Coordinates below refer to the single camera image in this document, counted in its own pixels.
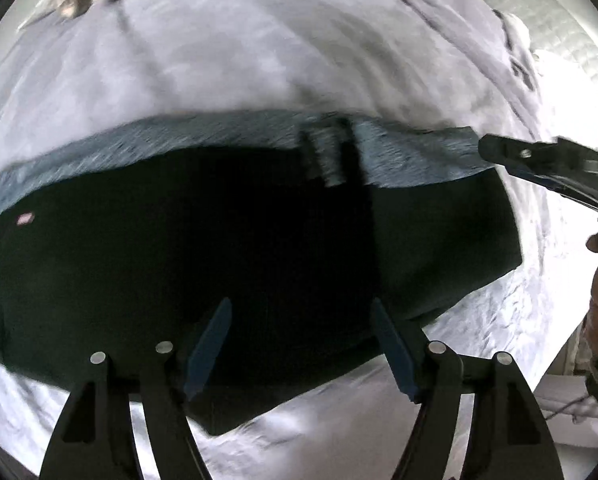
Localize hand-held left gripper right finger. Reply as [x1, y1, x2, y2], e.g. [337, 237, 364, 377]
[370, 297, 564, 480]

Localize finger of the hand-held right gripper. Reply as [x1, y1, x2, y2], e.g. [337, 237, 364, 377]
[515, 171, 598, 212]
[479, 133, 588, 182]

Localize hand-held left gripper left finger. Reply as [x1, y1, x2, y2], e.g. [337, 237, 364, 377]
[39, 297, 232, 480]

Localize black pants with floral trim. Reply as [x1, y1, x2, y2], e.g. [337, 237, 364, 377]
[0, 112, 526, 437]

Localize white quilted mattress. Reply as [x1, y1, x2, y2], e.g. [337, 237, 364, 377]
[479, 0, 598, 78]

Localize lavender blanket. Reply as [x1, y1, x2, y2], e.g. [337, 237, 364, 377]
[0, 0, 582, 480]

